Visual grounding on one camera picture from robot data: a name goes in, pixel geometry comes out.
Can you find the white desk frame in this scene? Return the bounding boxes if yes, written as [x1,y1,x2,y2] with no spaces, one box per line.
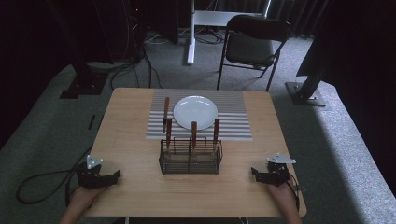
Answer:
[186,0,273,65]

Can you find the bundle of floor cables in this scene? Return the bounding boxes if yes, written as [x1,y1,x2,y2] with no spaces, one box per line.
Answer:
[109,27,226,90]

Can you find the dark curtain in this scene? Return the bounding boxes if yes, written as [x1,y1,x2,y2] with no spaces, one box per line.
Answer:
[295,0,396,197]

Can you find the person's left hand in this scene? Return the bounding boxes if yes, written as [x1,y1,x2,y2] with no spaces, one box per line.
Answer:
[70,185,107,213]

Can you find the wooden-handled utensil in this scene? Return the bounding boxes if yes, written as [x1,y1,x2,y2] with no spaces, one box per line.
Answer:
[212,118,220,147]
[165,118,173,151]
[191,120,198,151]

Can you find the wooden-handled table knife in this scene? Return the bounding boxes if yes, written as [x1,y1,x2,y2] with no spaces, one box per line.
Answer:
[162,96,171,134]

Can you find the grey striped placemat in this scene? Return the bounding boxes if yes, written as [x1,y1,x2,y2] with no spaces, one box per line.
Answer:
[146,89,253,141]

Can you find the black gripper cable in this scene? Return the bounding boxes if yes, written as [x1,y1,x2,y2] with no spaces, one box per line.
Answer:
[15,145,94,207]
[285,173,302,213]

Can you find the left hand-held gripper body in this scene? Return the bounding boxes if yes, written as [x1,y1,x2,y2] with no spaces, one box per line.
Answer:
[76,154,107,190]

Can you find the black folding chair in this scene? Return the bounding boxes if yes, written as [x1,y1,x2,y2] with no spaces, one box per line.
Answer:
[216,14,292,92]

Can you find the white round plate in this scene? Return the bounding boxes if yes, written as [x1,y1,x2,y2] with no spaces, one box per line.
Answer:
[173,95,219,132]

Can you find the black wire cutlery basket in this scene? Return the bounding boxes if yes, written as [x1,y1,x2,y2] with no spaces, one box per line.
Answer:
[158,137,224,175]

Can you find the black metal stand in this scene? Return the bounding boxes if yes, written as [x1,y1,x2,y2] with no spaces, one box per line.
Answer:
[285,59,329,107]
[46,0,109,100]

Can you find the person's right hand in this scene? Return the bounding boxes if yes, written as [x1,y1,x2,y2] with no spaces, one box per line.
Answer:
[266,182,301,214]

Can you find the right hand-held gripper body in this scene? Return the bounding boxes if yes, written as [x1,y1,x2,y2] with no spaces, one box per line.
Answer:
[264,152,297,188]

